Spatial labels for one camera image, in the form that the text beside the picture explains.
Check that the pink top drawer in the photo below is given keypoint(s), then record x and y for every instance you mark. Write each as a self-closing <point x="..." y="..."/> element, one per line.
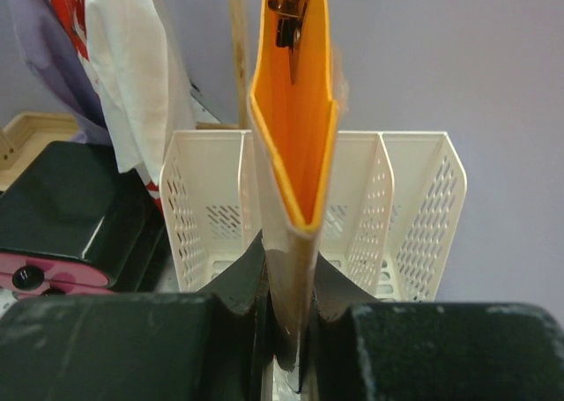
<point x="56" y="269"/>

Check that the white plastic file organizer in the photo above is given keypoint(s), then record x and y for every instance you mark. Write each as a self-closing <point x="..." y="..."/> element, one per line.
<point x="394" y="202"/>

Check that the purple t-shirt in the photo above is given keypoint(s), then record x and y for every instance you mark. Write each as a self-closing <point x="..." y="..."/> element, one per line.
<point x="48" y="53"/>

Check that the black round drawer knob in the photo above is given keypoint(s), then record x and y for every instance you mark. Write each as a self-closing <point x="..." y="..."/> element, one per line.
<point x="28" y="278"/>

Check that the white shirt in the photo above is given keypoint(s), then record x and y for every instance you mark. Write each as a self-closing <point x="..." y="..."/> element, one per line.
<point x="179" y="103"/>

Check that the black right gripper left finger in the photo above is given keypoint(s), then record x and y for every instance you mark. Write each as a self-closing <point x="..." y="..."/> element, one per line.
<point x="206" y="345"/>

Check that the orange clip folder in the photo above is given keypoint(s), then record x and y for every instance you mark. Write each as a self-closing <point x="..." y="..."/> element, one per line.
<point x="294" y="117"/>

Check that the wooden clothes rack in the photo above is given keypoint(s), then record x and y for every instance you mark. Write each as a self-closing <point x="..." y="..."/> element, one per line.
<point x="117" y="66"/>

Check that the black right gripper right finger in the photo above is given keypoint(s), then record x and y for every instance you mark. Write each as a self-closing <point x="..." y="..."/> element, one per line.
<point x="361" y="348"/>

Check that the black drawer cabinet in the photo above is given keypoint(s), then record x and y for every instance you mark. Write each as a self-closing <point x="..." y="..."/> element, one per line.
<point x="71" y="203"/>

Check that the red floral white garment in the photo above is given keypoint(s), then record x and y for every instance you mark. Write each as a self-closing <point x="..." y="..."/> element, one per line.
<point x="122" y="47"/>

